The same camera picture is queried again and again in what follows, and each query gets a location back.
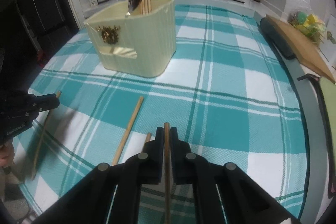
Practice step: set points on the dark rolled mat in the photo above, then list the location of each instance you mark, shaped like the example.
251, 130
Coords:
278, 41

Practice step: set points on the bag of colourful sponges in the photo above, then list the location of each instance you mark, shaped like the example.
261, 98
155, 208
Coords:
303, 18

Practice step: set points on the cream utensil holder box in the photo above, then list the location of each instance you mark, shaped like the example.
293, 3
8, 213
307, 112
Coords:
139, 44

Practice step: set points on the dark refrigerator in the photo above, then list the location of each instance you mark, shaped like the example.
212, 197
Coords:
31, 3

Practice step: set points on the person's left hand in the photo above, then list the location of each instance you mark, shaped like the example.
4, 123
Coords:
7, 154

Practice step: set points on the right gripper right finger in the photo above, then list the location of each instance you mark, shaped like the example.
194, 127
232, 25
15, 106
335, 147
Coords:
180, 165

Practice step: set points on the wooden chopstick short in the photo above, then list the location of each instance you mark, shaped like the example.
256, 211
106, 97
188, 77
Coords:
148, 137

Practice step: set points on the wooden cutting board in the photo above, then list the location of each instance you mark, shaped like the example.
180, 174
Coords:
305, 51

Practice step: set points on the teal white checkered tablecloth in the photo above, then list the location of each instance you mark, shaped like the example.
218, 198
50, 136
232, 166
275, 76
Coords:
224, 90

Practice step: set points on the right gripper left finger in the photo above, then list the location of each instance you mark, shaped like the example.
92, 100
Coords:
152, 173

